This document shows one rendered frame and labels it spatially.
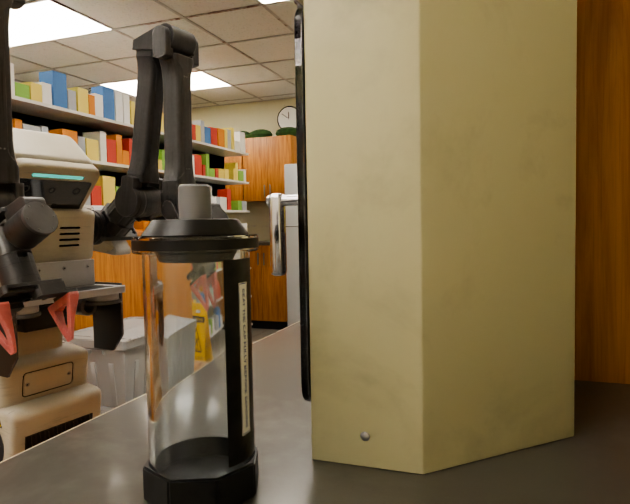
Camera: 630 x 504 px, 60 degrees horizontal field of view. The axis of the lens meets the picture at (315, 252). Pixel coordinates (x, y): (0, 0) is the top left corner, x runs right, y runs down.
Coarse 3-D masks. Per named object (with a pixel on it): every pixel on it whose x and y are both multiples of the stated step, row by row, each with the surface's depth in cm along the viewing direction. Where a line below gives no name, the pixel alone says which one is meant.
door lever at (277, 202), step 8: (272, 200) 60; (280, 200) 59; (288, 200) 59; (296, 200) 59; (272, 208) 60; (280, 208) 59; (272, 216) 60; (280, 216) 59; (272, 224) 60; (280, 224) 59; (272, 232) 60; (280, 232) 60; (272, 240) 60; (280, 240) 60; (272, 248) 60; (280, 248) 60; (272, 256) 60; (280, 256) 60; (272, 264) 60; (280, 264) 60; (272, 272) 60; (280, 272) 60
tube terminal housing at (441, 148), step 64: (320, 0) 52; (384, 0) 50; (448, 0) 50; (512, 0) 53; (576, 0) 57; (320, 64) 52; (384, 64) 50; (448, 64) 50; (512, 64) 54; (576, 64) 57; (320, 128) 53; (384, 128) 50; (448, 128) 51; (512, 128) 54; (320, 192) 53; (384, 192) 51; (448, 192) 51; (512, 192) 54; (320, 256) 53; (384, 256) 51; (448, 256) 51; (512, 256) 55; (320, 320) 54; (384, 320) 51; (448, 320) 52; (512, 320) 55; (320, 384) 54; (384, 384) 52; (448, 384) 52; (512, 384) 55; (320, 448) 54; (384, 448) 52; (448, 448) 52; (512, 448) 56
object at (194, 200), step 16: (192, 192) 47; (208, 192) 47; (192, 208) 47; (208, 208) 47; (160, 224) 45; (176, 224) 44; (192, 224) 44; (208, 224) 44; (224, 224) 45; (240, 224) 48
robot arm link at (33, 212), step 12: (12, 204) 86; (24, 204) 85; (36, 204) 86; (0, 216) 88; (12, 216) 86; (24, 216) 83; (36, 216) 85; (48, 216) 87; (12, 228) 85; (24, 228) 84; (36, 228) 84; (48, 228) 86; (12, 240) 86; (24, 240) 85; (36, 240) 86
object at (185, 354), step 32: (160, 256) 44; (192, 256) 44; (224, 256) 45; (160, 288) 44; (192, 288) 44; (160, 320) 44; (192, 320) 44; (224, 320) 45; (160, 352) 45; (192, 352) 44; (224, 352) 45; (160, 384) 45; (192, 384) 44; (224, 384) 45; (160, 416) 45; (192, 416) 44; (224, 416) 45; (160, 448) 45; (192, 448) 44; (224, 448) 45
